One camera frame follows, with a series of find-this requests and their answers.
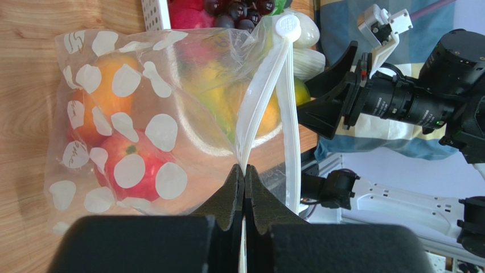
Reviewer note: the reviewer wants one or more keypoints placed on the dark purple grape bunch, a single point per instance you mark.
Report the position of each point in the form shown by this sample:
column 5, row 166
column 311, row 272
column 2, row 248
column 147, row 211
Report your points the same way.
column 241, row 15

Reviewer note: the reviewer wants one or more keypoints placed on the green orange mango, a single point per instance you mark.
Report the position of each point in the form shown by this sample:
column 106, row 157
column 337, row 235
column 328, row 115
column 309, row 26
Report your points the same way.
column 302, row 94

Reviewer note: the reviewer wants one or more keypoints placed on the yellow green star fruit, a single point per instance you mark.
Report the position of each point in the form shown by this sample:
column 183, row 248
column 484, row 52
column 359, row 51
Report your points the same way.
column 220, row 92

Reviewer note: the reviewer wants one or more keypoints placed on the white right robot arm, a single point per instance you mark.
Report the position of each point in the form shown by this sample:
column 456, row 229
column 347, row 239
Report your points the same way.
column 448, row 94

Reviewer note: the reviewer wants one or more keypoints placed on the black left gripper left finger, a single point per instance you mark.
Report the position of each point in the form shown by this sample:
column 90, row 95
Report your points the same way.
column 207, row 240

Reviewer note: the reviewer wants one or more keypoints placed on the white perforated fruit basket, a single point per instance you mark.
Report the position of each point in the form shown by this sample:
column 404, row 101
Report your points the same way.
column 156, row 15

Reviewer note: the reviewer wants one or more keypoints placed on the clear dotted zip bag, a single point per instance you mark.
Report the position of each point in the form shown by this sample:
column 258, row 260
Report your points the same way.
column 175, row 121

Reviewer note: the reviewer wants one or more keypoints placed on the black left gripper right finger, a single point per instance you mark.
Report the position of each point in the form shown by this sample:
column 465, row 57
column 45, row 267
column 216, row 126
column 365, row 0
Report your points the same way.
column 278, row 240

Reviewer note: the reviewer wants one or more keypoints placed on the pink dragon fruit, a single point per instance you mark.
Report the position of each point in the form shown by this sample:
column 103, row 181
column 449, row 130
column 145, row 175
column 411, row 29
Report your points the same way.
column 189, row 14

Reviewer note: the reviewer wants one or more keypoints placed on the orange red mango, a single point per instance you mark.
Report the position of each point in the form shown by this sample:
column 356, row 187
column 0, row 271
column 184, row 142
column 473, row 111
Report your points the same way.
column 104, row 99

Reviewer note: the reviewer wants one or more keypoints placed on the white garlic bulb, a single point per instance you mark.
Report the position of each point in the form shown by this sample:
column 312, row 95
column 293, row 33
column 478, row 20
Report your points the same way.
column 308, row 62

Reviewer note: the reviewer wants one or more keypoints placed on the red apple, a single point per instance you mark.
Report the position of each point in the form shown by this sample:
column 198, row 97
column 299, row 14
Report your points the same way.
column 131, row 167

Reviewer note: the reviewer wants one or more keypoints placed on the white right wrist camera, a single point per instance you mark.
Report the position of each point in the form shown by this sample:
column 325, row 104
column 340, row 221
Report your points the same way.
column 382, row 30

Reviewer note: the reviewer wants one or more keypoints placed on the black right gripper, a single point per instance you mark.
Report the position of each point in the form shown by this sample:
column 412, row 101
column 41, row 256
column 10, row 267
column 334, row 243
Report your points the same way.
column 397, row 97

